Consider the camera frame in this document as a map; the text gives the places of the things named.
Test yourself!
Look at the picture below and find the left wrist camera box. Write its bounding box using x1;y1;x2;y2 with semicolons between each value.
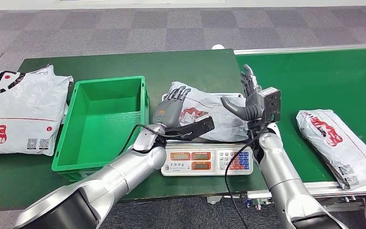
165;115;215;142

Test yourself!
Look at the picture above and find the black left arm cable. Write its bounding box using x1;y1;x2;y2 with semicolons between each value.
124;124;190;149

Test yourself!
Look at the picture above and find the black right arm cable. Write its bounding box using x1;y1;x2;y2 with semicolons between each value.
224;124;269;229

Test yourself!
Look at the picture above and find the large flat white mailer bag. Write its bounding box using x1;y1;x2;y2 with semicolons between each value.
0;64;74;158

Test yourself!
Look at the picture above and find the conveyor connector box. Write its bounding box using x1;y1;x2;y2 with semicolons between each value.
245;196;279;211

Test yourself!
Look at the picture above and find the grey parcel bag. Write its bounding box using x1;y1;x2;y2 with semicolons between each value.
162;81;250;143

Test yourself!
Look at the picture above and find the long grey parcel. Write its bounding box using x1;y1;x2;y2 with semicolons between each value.
296;109;366;191

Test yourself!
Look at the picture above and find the green plastic crate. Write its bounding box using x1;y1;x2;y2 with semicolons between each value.
51;75;150;183

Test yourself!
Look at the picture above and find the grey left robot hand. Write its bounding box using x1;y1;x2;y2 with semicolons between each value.
152;86;192;129

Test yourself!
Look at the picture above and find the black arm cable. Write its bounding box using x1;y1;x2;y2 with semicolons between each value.
124;124;190;149
224;124;269;229

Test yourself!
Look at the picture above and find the white electronic scale, steel tray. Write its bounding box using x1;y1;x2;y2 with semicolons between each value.
160;92;254;177

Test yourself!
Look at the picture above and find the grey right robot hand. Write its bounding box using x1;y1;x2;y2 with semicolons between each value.
221;64;264;123

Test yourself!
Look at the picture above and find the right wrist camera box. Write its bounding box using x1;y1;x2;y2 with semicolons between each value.
260;87;282;124

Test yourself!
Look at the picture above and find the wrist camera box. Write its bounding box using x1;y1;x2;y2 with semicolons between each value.
260;87;282;124
165;115;215;142

